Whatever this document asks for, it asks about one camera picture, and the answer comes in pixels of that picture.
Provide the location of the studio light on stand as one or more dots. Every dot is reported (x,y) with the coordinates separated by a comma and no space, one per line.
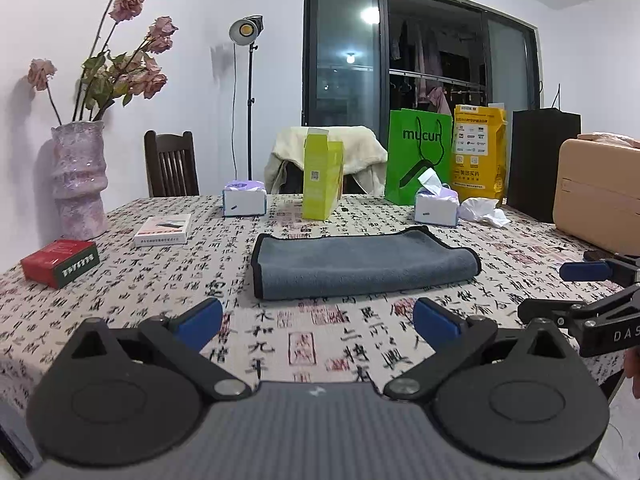
(244,33)

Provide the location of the dark framed window door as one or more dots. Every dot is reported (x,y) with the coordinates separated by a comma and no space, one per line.
(362,59)

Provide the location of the yellow paper bag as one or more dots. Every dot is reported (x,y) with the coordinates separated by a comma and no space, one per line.
(479,165)

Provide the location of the pink speckled ceramic vase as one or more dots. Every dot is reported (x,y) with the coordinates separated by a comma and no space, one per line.
(78,179)

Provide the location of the dark wooden chair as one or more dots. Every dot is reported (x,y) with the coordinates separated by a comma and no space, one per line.
(170,164)

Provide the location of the beige hard carrying case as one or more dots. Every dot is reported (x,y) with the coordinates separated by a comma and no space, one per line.
(597,194)

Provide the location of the lime green snack box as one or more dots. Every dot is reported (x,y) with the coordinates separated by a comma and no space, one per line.
(323,174)

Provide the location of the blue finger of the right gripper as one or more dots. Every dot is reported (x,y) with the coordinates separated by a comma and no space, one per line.
(560,312)
(615,271)

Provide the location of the black box speaker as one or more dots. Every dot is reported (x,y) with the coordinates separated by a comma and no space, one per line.
(537,136)

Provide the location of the green mucun paper bag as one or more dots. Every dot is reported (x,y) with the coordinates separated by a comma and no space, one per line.
(417,141)

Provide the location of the purple tissue pack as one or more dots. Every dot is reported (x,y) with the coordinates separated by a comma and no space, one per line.
(435,204)
(244,198)

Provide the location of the dried pink roses bouquet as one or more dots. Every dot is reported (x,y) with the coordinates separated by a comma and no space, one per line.
(108,77)

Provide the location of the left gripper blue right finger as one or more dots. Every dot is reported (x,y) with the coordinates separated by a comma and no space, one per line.
(458,343)

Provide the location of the cream cloth over chair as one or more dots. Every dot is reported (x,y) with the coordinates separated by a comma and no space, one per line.
(364,159)

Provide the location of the left purple tissue pack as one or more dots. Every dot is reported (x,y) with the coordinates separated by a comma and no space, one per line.
(244,198)

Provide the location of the white flat phone box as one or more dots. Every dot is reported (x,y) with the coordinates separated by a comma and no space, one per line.
(164,231)

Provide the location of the red and green small box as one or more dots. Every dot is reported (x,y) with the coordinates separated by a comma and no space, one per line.
(60,262)

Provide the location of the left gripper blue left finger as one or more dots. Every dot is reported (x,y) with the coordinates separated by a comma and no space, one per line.
(177,342)

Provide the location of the crumpled white tissue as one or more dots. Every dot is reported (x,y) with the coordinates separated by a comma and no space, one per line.
(482,210)

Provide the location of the purple and grey towel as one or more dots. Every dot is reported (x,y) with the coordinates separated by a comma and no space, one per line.
(357,265)

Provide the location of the right purple tissue pack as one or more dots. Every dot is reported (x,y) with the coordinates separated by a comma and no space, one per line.
(435,204)

